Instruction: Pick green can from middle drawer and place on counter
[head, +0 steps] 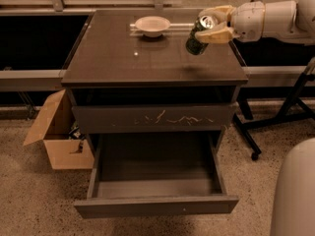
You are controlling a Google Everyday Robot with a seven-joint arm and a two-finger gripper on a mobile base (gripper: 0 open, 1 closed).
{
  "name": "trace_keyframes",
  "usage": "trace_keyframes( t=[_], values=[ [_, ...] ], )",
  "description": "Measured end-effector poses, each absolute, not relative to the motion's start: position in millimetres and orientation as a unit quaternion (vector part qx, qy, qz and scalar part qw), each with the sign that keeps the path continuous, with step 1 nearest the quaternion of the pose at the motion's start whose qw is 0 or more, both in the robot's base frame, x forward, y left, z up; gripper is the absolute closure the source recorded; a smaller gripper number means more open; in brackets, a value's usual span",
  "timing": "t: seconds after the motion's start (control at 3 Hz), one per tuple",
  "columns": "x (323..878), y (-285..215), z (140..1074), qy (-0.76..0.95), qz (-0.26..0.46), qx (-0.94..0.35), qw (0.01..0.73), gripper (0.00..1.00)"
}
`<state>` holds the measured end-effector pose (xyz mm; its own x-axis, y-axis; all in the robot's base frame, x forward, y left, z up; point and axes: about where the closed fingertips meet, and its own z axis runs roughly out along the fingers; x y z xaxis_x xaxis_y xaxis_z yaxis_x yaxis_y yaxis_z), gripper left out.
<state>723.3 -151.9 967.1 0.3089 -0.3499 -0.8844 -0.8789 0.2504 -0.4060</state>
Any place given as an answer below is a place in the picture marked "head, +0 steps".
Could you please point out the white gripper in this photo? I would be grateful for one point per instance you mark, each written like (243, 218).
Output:
(248, 20)

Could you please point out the scratched top drawer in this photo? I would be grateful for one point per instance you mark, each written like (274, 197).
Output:
(153, 118)

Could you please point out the white bowl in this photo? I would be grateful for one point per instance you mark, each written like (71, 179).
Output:
(152, 26)

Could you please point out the dark grey drawer cabinet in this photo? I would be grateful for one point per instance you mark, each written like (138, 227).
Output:
(116, 65)

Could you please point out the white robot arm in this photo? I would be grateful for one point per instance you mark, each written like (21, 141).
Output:
(292, 22)

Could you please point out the open middle drawer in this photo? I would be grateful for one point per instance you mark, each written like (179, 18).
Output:
(150, 174)

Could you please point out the open cardboard box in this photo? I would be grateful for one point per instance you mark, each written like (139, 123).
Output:
(52, 127)

